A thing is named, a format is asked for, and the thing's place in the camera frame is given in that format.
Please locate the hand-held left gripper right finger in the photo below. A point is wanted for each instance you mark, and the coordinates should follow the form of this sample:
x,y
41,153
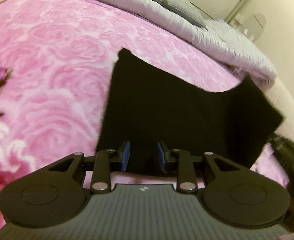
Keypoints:
x,y
161,157

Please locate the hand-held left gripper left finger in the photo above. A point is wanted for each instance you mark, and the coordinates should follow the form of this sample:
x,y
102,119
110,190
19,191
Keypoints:
x,y
125,156

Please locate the black button cardigan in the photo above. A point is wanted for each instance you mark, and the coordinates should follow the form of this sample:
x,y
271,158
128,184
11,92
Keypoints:
x,y
162,105

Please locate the pink floral bed blanket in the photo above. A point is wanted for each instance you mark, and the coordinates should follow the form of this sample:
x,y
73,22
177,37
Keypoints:
x,y
49,67

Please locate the lilac ribbed quilt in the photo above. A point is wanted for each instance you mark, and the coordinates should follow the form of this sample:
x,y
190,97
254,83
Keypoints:
x,y
224,42

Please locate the pale rounded chair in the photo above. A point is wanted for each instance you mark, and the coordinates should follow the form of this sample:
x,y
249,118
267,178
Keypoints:
x,y
255,25

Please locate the grey pillow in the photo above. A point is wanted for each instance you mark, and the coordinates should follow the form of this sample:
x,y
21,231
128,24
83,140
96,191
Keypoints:
x,y
177,5

